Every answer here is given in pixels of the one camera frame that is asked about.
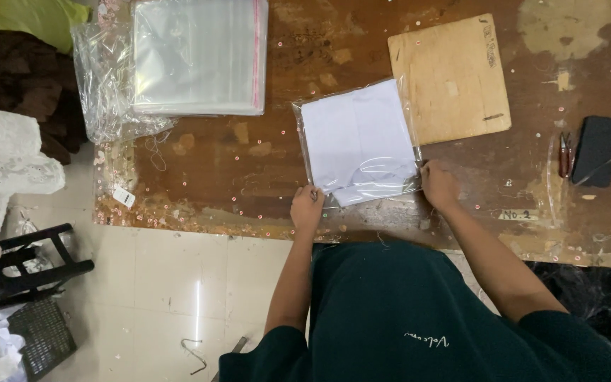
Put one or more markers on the person's left hand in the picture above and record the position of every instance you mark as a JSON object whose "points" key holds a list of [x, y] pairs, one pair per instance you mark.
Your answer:
{"points": [[305, 206]]}

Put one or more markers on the person's right hand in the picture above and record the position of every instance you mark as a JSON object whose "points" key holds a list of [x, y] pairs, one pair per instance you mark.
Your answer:
{"points": [[438, 183]]}

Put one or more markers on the person's left fingers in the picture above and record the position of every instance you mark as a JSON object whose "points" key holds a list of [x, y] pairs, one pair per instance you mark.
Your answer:
{"points": [[313, 192]]}

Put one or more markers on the person's right fingers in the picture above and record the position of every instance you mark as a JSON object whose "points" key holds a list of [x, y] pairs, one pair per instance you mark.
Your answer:
{"points": [[425, 171]]}

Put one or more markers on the clear plastic packing bag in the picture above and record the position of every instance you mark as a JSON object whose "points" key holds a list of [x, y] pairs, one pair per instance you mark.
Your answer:
{"points": [[358, 140]]}

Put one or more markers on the folded white garment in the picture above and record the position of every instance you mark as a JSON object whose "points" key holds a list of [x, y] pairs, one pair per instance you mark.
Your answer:
{"points": [[357, 140]]}

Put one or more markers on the brown cardboard sheet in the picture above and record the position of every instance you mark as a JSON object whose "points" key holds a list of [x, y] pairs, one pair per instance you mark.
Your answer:
{"points": [[451, 79]]}

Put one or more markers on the white paper label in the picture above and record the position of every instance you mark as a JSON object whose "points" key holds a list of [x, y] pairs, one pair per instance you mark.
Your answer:
{"points": [[518, 215]]}

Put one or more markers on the red thread snips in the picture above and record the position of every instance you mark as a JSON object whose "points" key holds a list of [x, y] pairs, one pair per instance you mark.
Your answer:
{"points": [[564, 155]]}

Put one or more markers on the person's dark green shirt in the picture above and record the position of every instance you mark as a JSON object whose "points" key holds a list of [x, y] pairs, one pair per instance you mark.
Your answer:
{"points": [[417, 318]]}

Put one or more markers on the loose white thread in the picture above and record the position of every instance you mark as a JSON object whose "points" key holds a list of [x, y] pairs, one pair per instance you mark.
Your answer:
{"points": [[156, 151]]}

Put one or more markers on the black phone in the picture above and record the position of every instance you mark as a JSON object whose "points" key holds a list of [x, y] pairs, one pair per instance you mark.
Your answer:
{"points": [[597, 151]]}

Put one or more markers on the stack of clear plastic bags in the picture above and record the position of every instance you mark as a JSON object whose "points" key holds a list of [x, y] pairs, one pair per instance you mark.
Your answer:
{"points": [[199, 55]]}

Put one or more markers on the white paper tag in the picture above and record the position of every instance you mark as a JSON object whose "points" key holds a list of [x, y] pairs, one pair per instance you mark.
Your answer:
{"points": [[123, 197]]}

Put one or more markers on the black plastic bag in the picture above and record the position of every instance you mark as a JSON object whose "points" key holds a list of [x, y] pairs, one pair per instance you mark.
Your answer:
{"points": [[597, 302]]}

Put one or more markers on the crumpled clear plastic wrapper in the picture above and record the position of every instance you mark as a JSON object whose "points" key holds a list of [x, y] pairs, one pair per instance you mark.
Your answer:
{"points": [[106, 85]]}

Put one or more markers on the black plastic stool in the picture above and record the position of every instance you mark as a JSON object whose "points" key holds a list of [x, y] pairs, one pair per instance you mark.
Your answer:
{"points": [[35, 265]]}

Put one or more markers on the dark brown fabric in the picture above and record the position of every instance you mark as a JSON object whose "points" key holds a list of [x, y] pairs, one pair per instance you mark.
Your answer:
{"points": [[24, 90]]}

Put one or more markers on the black plastic basket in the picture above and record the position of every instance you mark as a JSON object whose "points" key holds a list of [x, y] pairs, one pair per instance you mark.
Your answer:
{"points": [[43, 337]]}

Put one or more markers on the yellow-green fabric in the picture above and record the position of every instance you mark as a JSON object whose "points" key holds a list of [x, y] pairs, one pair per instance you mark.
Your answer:
{"points": [[29, 18]]}

